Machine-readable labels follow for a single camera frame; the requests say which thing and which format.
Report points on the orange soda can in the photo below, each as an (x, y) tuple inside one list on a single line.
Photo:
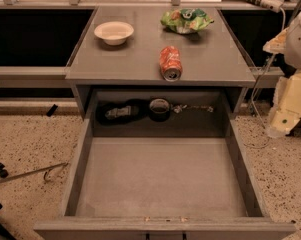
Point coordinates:
[(170, 63)]

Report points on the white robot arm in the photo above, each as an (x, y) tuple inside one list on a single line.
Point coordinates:
[(286, 111)]

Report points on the grey cabinet with top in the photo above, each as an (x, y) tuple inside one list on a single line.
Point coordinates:
[(208, 58)]

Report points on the open grey top drawer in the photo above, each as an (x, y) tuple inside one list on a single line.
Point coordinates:
[(187, 178)]

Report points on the black tape roll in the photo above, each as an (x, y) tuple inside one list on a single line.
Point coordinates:
[(159, 110)]

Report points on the white paper bowl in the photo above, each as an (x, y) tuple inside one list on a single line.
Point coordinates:
[(114, 33)]

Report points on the small black block on floor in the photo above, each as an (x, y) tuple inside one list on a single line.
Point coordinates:
[(52, 110)]

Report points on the green chip bag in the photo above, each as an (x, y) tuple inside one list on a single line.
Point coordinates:
[(186, 21)]

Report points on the thin metal rod on floor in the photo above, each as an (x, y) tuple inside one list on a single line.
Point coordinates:
[(26, 174)]

